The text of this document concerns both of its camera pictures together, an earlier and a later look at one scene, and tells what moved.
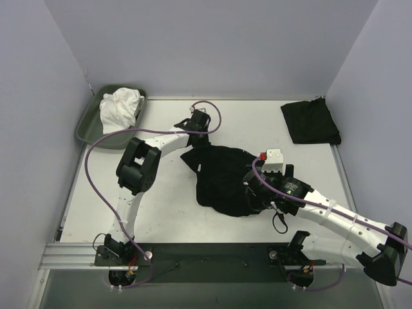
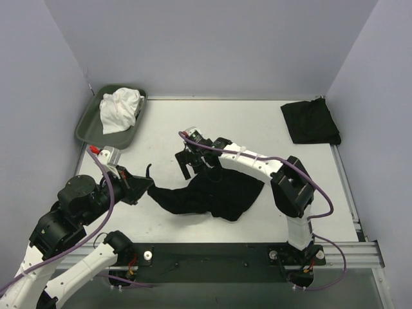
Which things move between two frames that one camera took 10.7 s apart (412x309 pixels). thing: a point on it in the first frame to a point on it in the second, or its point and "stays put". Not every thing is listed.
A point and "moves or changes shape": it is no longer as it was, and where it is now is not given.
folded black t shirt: x=311 y=122 stays put
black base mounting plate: x=211 y=263 stays put
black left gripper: x=199 y=137 to x=129 y=187
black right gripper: x=257 y=188 to x=192 y=154
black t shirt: x=222 y=172 moves or changes shape
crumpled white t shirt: x=119 y=109 stays put
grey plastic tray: x=89 y=127 stays put
